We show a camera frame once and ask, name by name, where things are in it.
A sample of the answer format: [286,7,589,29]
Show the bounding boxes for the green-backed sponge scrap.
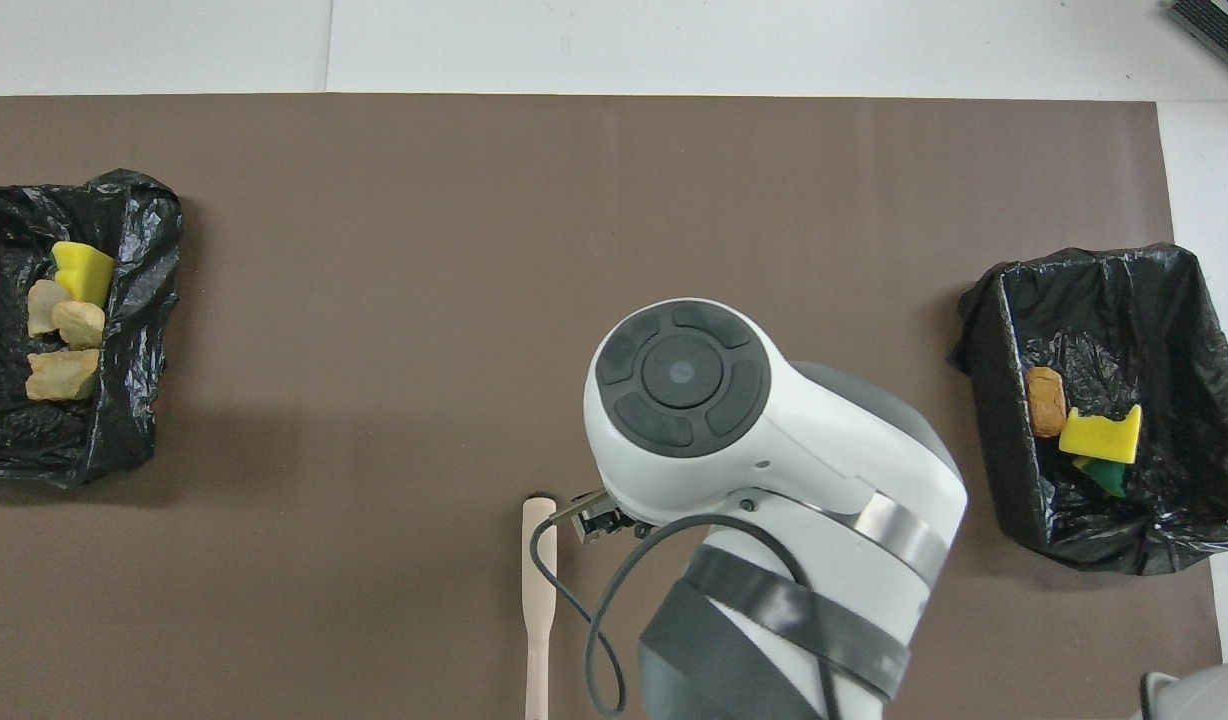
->
[1073,455,1131,499]

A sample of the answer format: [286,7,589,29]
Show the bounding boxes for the grey ribbed device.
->
[1168,0,1228,86]

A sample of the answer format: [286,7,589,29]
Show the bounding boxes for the plain yellow sponge piece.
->
[52,241,117,309]

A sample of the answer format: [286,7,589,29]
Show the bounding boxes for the open bin with black liner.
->
[949,242,1228,576]

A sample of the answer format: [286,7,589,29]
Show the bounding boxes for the striped croissant piece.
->
[53,300,107,351]
[25,348,103,404]

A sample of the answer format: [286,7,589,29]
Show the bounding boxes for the bin wrapped in black bag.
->
[0,168,185,489]

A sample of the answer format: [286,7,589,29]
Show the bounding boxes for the beige hand brush black bristles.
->
[522,495,559,720]

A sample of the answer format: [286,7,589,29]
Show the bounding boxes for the brown table mat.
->
[0,93,1228,720]

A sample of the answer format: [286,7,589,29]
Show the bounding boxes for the brown bread roll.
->
[1025,366,1069,440]

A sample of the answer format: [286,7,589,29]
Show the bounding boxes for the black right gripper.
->
[557,488,667,547]

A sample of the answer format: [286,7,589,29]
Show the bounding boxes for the notched yellow sponge chunk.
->
[1059,403,1144,466]

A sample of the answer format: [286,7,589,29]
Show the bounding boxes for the pale bread chunk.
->
[26,279,71,339]

